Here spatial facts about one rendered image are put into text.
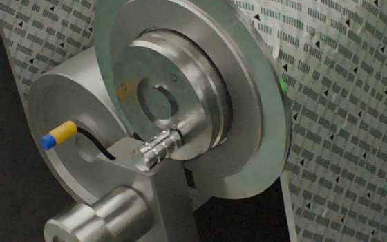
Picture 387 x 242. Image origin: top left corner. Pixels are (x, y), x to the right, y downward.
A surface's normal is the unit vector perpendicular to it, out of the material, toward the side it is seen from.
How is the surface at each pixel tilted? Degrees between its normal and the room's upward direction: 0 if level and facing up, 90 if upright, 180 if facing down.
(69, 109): 90
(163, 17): 90
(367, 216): 90
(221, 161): 90
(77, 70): 7
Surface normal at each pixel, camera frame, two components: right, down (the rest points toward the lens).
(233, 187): -0.66, 0.46
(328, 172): 0.73, 0.20
